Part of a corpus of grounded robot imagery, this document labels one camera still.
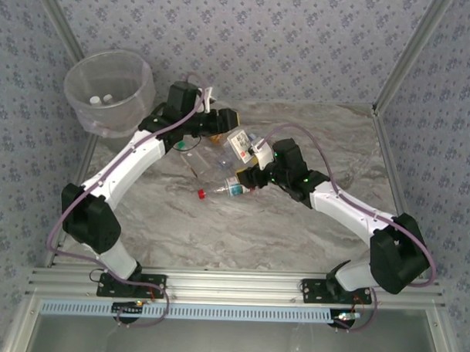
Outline right black mount plate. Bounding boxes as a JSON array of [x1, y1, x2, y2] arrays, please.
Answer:
[[300, 277, 374, 306]]

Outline small circuit board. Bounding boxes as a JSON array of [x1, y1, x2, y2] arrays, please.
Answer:
[[332, 310, 361, 329], [112, 301, 146, 317]]

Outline aluminium frame post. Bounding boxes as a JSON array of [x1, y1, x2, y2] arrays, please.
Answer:
[[371, 0, 455, 120], [30, 0, 90, 63]]

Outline left black mount plate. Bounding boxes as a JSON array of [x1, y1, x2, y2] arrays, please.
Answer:
[[96, 271, 167, 300]]

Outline black mount plate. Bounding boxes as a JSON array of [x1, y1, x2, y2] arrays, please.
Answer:
[[300, 277, 374, 306], [96, 271, 167, 300]]

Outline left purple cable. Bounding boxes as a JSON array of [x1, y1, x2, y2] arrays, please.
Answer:
[[44, 67, 180, 330]]

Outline teal label bottle red band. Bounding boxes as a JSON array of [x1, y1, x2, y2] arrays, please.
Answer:
[[223, 175, 258, 199]]

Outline right aluminium table rail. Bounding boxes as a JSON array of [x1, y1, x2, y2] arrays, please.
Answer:
[[368, 105, 412, 220]]

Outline purple cable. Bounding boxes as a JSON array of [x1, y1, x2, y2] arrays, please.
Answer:
[[44, 67, 180, 330], [252, 123, 442, 337]]

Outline left small circuit board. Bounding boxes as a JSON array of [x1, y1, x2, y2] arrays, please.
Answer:
[[112, 301, 146, 317]]

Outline slotted white cable duct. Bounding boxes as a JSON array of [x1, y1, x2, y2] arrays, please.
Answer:
[[40, 300, 336, 327]]

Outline left aluminium frame post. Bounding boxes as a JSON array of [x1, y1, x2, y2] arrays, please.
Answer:
[[30, 0, 90, 63]]

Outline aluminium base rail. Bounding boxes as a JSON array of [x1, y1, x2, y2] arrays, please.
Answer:
[[25, 263, 445, 312]]

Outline right small circuit board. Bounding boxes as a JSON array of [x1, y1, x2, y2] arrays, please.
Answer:
[[332, 310, 361, 329]]

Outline clear plastic bin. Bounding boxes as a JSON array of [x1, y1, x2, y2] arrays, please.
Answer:
[[61, 47, 157, 153]]

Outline clear bottle green cap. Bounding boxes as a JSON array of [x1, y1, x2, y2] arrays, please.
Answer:
[[172, 140, 206, 180]]

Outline left aluminium table rail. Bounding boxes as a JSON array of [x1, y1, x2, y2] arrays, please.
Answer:
[[45, 133, 99, 271]]

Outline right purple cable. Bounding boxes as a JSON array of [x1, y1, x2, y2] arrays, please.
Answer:
[[252, 123, 442, 337]]

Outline clear bottle red cap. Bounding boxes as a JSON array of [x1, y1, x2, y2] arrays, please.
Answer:
[[195, 184, 230, 201]]

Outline right aluminium frame post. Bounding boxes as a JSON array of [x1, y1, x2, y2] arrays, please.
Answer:
[[371, 0, 455, 120]]

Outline aluminium table rail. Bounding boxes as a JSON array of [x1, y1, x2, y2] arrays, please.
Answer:
[[45, 133, 99, 271], [368, 105, 412, 220]]

